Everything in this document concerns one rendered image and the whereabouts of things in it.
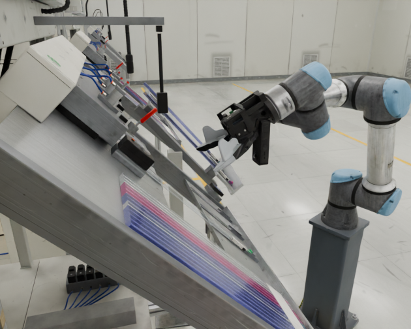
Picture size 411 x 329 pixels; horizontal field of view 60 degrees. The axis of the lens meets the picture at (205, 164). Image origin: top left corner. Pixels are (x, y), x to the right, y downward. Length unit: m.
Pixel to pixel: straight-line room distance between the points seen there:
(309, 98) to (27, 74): 0.59
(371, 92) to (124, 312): 0.97
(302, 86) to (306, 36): 8.98
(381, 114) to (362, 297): 1.16
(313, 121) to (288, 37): 8.69
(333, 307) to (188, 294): 1.31
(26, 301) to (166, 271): 0.73
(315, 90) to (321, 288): 1.09
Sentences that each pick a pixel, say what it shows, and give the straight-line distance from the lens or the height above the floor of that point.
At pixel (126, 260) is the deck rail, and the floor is 1.06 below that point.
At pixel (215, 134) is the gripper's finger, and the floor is 1.08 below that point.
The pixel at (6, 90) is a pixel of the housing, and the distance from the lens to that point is 0.60.
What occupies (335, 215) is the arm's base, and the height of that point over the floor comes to 0.60.
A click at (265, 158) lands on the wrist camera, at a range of 0.87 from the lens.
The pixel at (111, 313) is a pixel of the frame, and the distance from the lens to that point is 0.99.
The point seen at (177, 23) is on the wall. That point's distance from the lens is 8.64.
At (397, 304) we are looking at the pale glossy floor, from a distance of 2.19.
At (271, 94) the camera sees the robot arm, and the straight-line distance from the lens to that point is 0.85.
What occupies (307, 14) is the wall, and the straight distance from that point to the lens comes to 9.82.
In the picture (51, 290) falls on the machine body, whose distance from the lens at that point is 1.18.
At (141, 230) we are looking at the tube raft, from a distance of 0.49.
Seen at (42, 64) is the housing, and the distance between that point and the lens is 0.58.
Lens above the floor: 1.34
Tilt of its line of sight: 22 degrees down
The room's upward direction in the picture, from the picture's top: straight up
